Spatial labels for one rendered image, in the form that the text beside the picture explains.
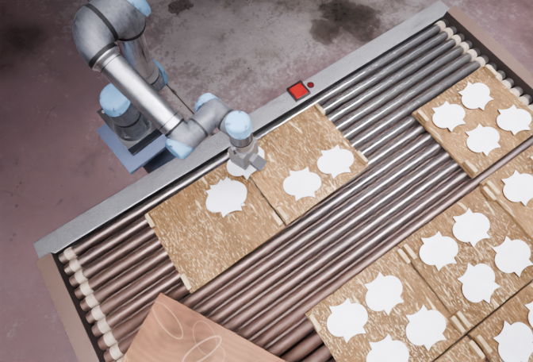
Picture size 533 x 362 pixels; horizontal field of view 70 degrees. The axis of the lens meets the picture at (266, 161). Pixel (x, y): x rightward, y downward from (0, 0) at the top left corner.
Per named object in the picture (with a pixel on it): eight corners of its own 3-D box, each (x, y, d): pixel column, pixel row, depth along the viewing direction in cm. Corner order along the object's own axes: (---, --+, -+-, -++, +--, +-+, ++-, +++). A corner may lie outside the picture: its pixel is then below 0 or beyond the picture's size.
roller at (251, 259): (106, 351, 134) (101, 352, 130) (502, 81, 172) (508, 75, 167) (113, 363, 133) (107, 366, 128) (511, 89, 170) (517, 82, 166)
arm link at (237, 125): (235, 102, 113) (257, 118, 111) (238, 120, 123) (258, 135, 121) (216, 121, 111) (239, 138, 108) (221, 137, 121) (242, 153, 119)
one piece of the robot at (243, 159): (254, 164, 119) (257, 181, 135) (270, 142, 122) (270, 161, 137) (223, 145, 122) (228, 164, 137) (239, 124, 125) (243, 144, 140)
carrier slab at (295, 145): (235, 156, 156) (234, 155, 154) (314, 105, 164) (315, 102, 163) (286, 226, 145) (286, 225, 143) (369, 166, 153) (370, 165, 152)
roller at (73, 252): (62, 255, 147) (55, 252, 143) (439, 23, 185) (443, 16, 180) (67, 265, 146) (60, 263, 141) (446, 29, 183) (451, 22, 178)
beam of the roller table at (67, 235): (40, 245, 151) (32, 243, 145) (435, 8, 190) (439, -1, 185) (48, 263, 148) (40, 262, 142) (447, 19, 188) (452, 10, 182)
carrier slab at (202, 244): (145, 215, 148) (143, 214, 146) (234, 158, 156) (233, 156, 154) (192, 294, 136) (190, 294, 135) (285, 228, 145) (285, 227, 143)
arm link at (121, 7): (124, 91, 154) (76, -3, 102) (151, 67, 158) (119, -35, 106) (145, 110, 152) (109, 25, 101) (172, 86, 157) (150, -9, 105)
